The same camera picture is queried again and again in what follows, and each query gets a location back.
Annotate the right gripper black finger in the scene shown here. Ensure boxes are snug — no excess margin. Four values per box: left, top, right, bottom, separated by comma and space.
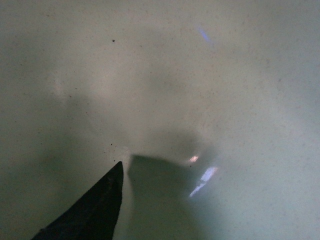
33, 161, 124, 240

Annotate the green bowl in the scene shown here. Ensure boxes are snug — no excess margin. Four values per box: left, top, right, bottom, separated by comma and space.
0, 0, 320, 240

